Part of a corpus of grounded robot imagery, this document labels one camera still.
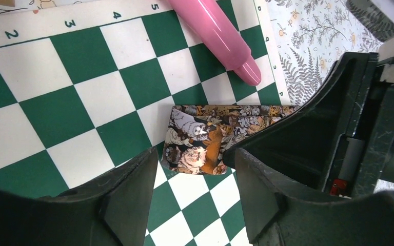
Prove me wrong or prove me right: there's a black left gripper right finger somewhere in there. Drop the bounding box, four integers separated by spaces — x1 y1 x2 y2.
234 149 394 245

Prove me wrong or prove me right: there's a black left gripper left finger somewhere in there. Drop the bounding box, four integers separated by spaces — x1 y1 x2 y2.
0 148 158 245

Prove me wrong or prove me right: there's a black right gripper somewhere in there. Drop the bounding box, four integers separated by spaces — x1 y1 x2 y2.
223 52 394 197

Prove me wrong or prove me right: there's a brown floral patterned tie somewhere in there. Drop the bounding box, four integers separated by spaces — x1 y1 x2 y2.
161 105 298 175

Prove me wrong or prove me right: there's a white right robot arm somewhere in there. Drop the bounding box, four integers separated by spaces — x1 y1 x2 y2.
223 1 394 197

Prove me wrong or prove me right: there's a green white chessboard mat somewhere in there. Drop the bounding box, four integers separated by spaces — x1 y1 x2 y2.
0 0 286 246

